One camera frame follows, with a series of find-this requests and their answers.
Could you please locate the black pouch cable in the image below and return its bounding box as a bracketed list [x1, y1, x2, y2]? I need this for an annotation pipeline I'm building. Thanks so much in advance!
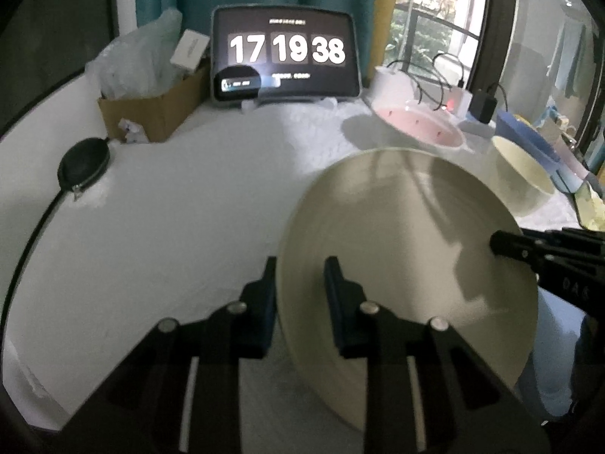
[0, 188, 66, 341]

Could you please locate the light blue pants leg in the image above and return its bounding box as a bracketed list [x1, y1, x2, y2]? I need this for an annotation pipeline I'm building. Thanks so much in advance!
[514, 288, 589, 418]

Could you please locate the tablet with clock display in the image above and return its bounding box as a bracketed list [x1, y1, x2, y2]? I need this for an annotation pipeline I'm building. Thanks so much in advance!
[209, 5, 364, 107]

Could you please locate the pink dotted bowl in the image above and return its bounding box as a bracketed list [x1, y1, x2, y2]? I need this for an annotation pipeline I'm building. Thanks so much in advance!
[373, 104, 466, 151]

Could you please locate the black round pouch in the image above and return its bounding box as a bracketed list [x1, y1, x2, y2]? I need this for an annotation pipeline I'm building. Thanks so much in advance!
[57, 137, 112, 196]

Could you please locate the white desk lamp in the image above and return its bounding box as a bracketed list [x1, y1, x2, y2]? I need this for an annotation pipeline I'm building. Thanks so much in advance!
[369, 0, 427, 110]

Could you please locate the white charger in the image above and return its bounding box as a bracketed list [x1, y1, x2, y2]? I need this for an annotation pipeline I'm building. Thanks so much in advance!
[445, 89, 473, 115]

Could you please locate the small white box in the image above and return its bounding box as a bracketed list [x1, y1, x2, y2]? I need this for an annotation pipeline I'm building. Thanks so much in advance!
[170, 30, 210, 72]

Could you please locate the cream plate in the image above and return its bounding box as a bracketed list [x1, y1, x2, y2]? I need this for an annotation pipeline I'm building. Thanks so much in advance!
[275, 148, 540, 431]

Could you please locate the cream bowl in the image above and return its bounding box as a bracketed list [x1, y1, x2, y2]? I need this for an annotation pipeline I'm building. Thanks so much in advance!
[490, 135, 557, 218]

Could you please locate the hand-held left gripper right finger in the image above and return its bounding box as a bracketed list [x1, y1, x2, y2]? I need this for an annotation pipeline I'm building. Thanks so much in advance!
[324, 255, 551, 454]

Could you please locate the light blue hanging garment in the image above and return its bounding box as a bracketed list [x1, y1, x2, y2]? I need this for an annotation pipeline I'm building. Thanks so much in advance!
[552, 18, 593, 101]

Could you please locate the light blue bowl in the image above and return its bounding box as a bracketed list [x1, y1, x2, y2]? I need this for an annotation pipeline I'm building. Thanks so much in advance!
[551, 163, 591, 194]

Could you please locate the yellow curtain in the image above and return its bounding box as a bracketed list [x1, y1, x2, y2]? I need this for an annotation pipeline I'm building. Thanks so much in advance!
[370, 0, 403, 71]

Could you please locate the black charger cable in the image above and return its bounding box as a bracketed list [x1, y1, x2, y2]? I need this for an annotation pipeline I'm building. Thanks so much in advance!
[385, 53, 468, 106]

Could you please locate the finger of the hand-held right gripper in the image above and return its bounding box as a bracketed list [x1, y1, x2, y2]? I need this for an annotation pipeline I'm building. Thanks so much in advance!
[489, 228, 605, 271]

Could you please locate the yellow cloth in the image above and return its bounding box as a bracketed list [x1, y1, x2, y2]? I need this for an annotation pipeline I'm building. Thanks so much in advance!
[573, 182, 605, 233]

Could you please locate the clear plastic bag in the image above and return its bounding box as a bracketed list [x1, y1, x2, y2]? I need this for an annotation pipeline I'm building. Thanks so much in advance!
[85, 8, 186, 101]

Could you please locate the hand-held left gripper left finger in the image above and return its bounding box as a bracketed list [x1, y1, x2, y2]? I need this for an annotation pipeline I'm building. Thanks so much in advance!
[61, 255, 279, 454]

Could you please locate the blue plate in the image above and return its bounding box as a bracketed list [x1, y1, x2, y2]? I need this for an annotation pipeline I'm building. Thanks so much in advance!
[495, 110, 563, 176]

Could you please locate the black power adapter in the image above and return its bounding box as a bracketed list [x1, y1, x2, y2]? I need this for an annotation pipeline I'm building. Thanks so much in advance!
[473, 87, 500, 124]

